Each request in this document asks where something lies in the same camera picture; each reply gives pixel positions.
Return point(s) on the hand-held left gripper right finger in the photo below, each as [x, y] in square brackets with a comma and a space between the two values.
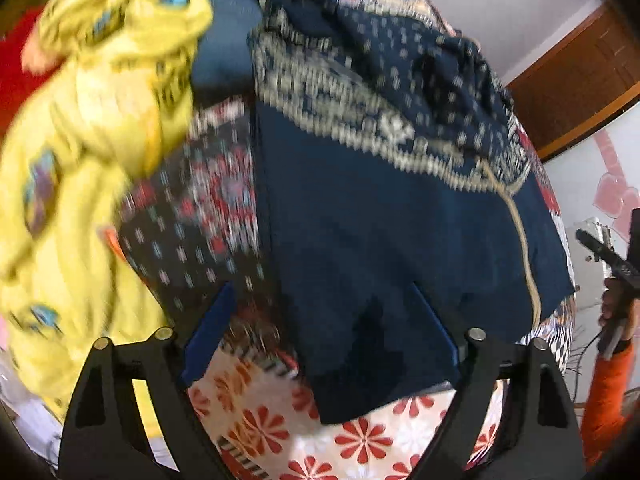
[440, 336]

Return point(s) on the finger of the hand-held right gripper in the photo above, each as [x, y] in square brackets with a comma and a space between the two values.
[602, 252]

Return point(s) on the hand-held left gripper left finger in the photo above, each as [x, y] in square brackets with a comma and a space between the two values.
[212, 332]

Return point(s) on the navy patterned hoodie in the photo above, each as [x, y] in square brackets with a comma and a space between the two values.
[375, 200]

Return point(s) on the person's right hand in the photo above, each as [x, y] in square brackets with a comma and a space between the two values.
[610, 302]

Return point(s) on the pink door sticker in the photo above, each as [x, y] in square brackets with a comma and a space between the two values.
[612, 190]

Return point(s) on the white sliding door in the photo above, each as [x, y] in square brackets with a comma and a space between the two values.
[575, 185]

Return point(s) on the patchwork bedspread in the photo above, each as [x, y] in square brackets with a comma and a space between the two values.
[210, 200]

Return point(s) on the brown wooden door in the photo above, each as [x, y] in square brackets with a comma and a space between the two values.
[580, 80]

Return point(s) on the yellow printed garment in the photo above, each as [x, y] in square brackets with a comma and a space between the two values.
[85, 170]

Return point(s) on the red cloth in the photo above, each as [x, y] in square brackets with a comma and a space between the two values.
[20, 75]

